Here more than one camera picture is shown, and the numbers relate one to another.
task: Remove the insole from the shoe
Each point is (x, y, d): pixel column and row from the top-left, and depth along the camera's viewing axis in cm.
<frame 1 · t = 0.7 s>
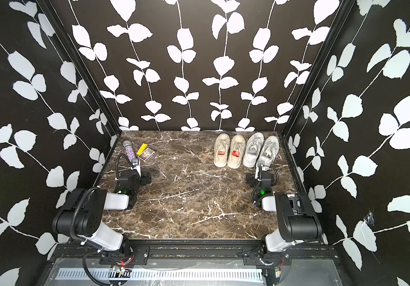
left hand: (139, 166, 95), fingers open
right hand: (257, 168, 95), fingers open
beige lace sneaker left one: (221, 145, 106), point 8 cm above the table
beige lace sneaker right one: (238, 143, 107), point 8 cm above the table
white sneaker inner: (254, 144, 105), point 10 cm above the table
white sneaker outer: (268, 151, 103), point 9 cm above the table
purple glitter bottle: (129, 148, 109), point 4 cm above the table
yellow small block: (144, 146, 115), on the table
purple card box: (146, 154, 109), point 2 cm above the table
red orange insole: (221, 152, 107), point 5 cm above the table
red insole in sneaker: (235, 153, 106), point 5 cm above the table

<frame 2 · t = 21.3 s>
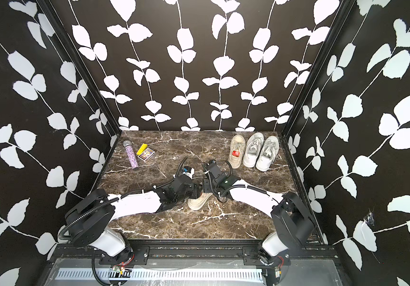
left hand: (201, 184, 87), fingers open
right hand: (205, 181, 87), fingers open
beige lace sneaker left one: (196, 204, 85), point 5 cm above the table
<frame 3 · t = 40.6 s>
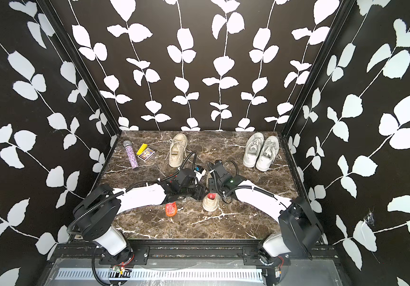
left hand: (206, 187, 86), fingers open
right hand: (210, 181, 86), fingers open
beige lace sneaker left one: (177, 149, 106), point 6 cm above the table
beige lace sneaker right one: (211, 201, 84), point 8 cm above the table
red insole in sneaker: (211, 196, 90), point 4 cm above the table
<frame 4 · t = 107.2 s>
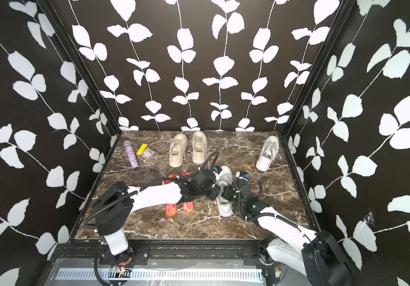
left hand: (220, 185, 85), fingers closed
right hand: (220, 184, 85), fingers closed
beige lace sneaker right one: (199, 147, 109), point 5 cm above the table
white sneaker inner: (224, 207, 79), point 10 cm above the table
red insole in sneaker: (188, 207, 90), on the table
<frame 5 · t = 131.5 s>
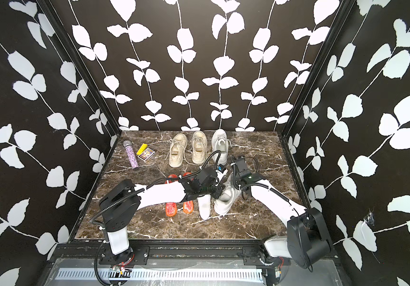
left hand: (226, 185, 85), fingers closed
right hand: (237, 174, 88), fingers open
white insole: (204, 201, 88), point 3 cm above the table
